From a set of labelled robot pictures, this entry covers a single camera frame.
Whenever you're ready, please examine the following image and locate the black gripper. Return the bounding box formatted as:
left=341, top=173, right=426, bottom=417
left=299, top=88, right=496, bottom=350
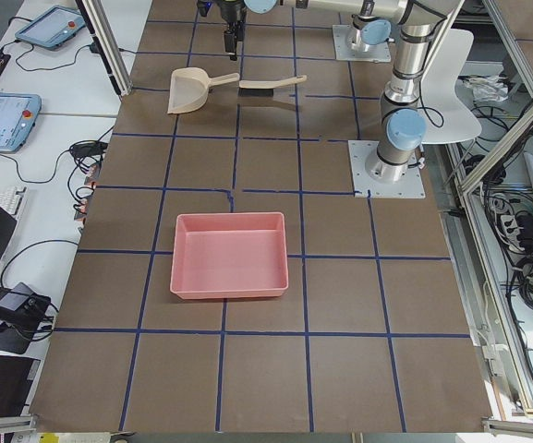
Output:
left=196, top=0, right=247, bottom=60

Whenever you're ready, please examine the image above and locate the blue teach pendant far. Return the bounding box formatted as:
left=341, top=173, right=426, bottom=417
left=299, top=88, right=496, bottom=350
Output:
left=15, top=6, right=85, bottom=50

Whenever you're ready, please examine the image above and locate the blue teach pendant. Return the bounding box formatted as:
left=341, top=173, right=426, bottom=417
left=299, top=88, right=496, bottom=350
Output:
left=15, top=6, right=85, bottom=50
left=0, top=92, right=42, bottom=153

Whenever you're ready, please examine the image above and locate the white plastic dustpan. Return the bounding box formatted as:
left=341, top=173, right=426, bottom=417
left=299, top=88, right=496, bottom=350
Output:
left=167, top=67, right=240, bottom=114

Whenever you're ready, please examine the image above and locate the white keyboard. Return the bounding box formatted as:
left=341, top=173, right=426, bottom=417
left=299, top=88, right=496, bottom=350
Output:
left=0, top=186, right=28, bottom=218

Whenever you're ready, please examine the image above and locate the black camera stand base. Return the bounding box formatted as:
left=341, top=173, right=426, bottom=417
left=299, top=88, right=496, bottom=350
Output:
left=0, top=283, right=58, bottom=354

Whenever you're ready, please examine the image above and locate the pink plastic bin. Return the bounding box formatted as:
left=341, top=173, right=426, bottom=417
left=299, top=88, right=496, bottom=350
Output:
left=170, top=212, right=289, bottom=300

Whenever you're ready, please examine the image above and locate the white hand brush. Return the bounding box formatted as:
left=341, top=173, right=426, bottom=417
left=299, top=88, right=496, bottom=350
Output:
left=238, top=75, right=308, bottom=97

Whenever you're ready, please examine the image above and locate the white plastic chair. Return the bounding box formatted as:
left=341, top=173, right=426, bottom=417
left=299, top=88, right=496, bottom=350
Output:
left=418, top=29, right=481, bottom=145

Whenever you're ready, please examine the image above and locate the cable bundle under frame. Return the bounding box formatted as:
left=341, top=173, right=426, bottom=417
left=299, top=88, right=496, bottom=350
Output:
left=478, top=151, right=533, bottom=315

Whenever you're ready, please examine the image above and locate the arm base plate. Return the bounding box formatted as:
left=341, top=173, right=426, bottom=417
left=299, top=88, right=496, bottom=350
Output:
left=348, top=140, right=426, bottom=199
left=332, top=19, right=391, bottom=63

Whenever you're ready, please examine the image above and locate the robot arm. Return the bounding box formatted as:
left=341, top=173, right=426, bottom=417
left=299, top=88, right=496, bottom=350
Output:
left=197, top=1, right=462, bottom=184
left=345, top=15, right=392, bottom=53

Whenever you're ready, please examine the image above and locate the blue teach pendant near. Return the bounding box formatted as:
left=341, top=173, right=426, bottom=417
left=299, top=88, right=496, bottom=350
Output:
left=0, top=92, right=42, bottom=153

